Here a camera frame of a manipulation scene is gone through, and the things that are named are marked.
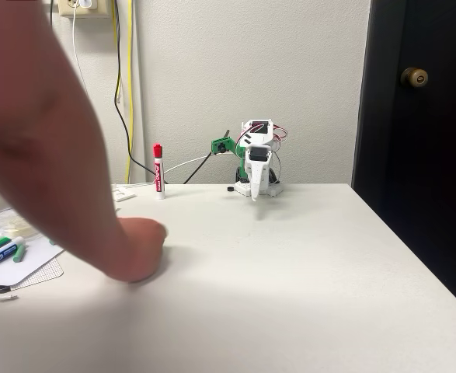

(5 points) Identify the red Expo dry-erase marker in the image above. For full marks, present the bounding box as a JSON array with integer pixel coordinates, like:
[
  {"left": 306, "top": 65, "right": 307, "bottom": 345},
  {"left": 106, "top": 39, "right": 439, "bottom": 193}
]
[{"left": 152, "top": 142, "right": 167, "bottom": 201}]

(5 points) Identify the person's hand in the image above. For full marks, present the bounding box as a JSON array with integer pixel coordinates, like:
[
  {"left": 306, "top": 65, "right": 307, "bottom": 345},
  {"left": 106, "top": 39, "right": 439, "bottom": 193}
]
[{"left": 66, "top": 216, "right": 169, "bottom": 284}]

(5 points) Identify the dark door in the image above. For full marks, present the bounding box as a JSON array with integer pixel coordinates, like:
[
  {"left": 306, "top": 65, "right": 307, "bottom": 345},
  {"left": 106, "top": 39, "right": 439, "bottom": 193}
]
[{"left": 350, "top": 0, "right": 456, "bottom": 318}]

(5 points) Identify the brass door knob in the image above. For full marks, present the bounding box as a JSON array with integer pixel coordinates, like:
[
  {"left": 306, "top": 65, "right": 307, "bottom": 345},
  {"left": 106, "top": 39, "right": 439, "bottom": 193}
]
[{"left": 401, "top": 67, "right": 430, "bottom": 89}]

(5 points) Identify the gridded mat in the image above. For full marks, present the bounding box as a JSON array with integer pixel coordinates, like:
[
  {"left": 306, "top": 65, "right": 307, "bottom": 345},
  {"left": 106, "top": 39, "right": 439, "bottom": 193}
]
[{"left": 9, "top": 256, "right": 65, "bottom": 291}]

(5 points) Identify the white paper sheet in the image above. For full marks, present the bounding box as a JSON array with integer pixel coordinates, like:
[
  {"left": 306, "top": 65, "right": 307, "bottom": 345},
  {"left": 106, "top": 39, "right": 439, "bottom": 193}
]
[{"left": 0, "top": 209, "right": 65, "bottom": 287}]

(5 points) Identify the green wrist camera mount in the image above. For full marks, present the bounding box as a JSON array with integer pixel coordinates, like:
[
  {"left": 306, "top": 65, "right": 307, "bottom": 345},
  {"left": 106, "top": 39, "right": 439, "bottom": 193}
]
[{"left": 211, "top": 130, "right": 249, "bottom": 180}]

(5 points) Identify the black camera cable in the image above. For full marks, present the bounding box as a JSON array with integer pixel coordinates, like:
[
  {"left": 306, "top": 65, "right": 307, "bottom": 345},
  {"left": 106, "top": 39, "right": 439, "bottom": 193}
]
[{"left": 113, "top": 0, "right": 217, "bottom": 186}]

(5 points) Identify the white robot USB cable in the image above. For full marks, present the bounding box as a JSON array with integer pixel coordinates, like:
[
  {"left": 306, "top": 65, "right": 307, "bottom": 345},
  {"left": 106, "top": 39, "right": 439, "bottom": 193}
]
[{"left": 126, "top": 155, "right": 213, "bottom": 190}]

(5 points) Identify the white printed frame plate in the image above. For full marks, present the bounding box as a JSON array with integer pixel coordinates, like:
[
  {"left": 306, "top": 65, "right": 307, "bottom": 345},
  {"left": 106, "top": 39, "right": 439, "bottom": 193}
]
[{"left": 112, "top": 185, "right": 137, "bottom": 203}]

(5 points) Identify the white wall conduit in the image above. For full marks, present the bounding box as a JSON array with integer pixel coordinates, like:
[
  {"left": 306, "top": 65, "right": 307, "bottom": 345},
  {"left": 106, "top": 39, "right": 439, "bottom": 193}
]
[{"left": 132, "top": 0, "right": 147, "bottom": 183}]

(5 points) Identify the yellow cable with plug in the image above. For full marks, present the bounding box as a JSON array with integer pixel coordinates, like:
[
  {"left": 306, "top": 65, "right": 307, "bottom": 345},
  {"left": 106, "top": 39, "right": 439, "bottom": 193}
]
[{"left": 112, "top": 0, "right": 123, "bottom": 104}]

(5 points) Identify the white charger cable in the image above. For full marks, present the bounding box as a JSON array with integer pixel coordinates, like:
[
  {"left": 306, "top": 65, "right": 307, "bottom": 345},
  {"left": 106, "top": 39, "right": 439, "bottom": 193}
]
[{"left": 71, "top": 5, "right": 88, "bottom": 89}]

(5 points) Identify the beige wall outlet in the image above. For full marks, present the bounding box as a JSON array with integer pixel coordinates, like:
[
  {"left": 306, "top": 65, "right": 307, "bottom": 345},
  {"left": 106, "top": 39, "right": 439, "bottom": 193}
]
[{"left": 57, "top": 0, "right": 110, "bottom": 19}]

